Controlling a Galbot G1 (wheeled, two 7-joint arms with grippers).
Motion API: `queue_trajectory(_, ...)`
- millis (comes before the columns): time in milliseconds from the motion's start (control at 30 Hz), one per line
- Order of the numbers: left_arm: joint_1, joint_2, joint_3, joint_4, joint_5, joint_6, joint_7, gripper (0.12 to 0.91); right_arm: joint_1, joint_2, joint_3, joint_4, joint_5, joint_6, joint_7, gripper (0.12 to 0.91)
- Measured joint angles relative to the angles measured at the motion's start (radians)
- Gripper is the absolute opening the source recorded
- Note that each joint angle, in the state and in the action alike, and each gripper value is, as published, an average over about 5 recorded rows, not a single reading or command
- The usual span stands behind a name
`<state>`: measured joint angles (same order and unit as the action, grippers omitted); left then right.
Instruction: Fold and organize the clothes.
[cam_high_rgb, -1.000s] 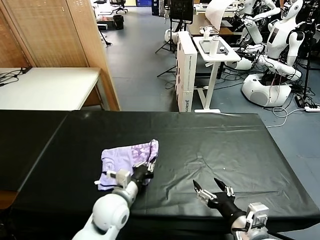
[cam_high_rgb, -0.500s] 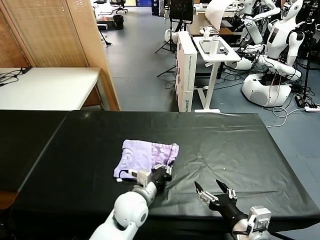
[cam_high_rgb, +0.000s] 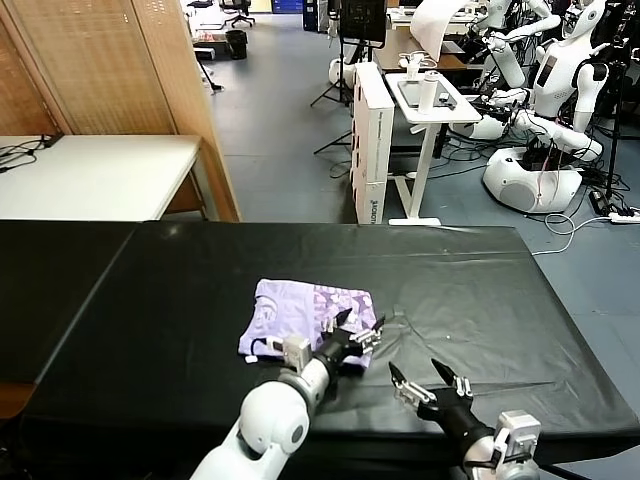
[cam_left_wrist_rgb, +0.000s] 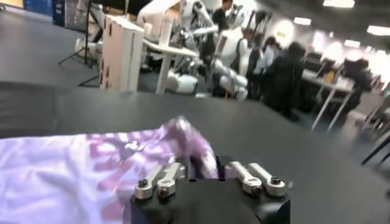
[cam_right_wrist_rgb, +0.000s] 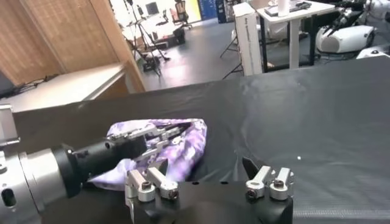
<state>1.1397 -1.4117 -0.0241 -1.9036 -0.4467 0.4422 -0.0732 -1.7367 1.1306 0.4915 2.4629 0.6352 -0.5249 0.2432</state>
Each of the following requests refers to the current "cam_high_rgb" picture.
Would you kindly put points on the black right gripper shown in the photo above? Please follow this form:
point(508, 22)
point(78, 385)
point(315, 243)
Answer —
point(457, 415)

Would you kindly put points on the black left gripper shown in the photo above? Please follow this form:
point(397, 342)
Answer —
point(337, 350)

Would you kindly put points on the light purple t-shirt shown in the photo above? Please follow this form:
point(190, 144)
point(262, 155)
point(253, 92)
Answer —
point(285, 315)

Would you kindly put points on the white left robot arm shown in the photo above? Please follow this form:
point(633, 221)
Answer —
point(270, 425)

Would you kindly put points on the round white robot base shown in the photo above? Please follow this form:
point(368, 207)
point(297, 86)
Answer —
point(337, 70)

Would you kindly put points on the white humanoid robot raised arm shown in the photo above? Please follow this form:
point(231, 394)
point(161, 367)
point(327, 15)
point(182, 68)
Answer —
point(510, 65)

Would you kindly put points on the large black table cover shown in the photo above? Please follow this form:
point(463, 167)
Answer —
point(500, 300)

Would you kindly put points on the tall white cardboard box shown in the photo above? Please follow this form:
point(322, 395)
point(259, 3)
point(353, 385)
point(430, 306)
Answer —
point(372, 150)

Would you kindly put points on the black monitor stand legs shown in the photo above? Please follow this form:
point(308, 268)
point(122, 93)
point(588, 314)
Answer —
point(334, 142)

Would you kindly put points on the white standing desk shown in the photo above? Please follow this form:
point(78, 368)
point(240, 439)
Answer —
point(460, 115)

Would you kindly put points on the grey tablet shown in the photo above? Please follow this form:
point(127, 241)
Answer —
point(410, 92)

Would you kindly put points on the white thermos bottle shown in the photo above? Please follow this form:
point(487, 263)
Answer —
point(427, 95)

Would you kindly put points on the small black device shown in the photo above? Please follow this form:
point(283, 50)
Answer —
point(445, 100)

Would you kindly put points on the black power brick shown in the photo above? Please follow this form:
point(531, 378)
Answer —
point(598, 201)

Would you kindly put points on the black tripod stand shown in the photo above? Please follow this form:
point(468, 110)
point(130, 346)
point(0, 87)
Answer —
point(341, 75)

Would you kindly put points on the white power strip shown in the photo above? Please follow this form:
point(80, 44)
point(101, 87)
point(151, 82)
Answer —
point(625, 216)

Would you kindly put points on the small white desk gadget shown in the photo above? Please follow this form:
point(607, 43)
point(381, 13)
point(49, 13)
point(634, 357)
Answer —
point(412, 67)

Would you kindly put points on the brown wooden desk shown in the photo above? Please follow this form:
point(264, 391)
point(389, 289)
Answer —
point(450, 62)

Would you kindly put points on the white rectangular table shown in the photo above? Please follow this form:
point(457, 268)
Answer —
point(100, 175)

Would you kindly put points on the black trash bin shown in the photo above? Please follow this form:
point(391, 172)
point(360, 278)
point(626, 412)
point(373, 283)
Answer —
point(237, 45)

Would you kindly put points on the black monitor screen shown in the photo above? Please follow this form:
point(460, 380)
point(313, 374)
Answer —
point(362, 20)

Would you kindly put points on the large curved white sheet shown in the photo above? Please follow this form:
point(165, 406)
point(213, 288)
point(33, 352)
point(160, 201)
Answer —
point(432, 25)

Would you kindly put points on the dark grey cabinet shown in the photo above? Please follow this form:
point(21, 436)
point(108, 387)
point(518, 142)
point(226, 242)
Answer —
point(315, 15)

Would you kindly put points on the tall black tripod pole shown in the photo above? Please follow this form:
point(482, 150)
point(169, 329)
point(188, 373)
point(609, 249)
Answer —
point(616, 125)

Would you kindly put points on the white humanoid robot with base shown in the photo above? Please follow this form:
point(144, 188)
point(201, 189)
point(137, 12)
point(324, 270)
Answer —
point(555, 75)

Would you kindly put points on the black office chair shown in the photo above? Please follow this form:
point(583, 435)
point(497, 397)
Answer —
point(240, 19)

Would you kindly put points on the blue cabinet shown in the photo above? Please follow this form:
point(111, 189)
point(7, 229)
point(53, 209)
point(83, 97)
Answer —
point(287, 5)

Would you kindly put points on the black table adapter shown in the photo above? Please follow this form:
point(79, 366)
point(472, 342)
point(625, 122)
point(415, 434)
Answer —
point(52, 140)

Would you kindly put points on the wooden folding screen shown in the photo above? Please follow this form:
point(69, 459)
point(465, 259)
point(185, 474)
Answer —
point(100, 60)

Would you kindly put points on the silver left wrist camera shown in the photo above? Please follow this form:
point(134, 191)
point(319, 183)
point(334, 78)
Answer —
point(292, 350)

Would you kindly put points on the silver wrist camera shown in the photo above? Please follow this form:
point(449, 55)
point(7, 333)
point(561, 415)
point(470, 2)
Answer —
point(517, 435)
point(292, 350)

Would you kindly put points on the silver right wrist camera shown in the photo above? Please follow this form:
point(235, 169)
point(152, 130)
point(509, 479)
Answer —
point(517, 435)

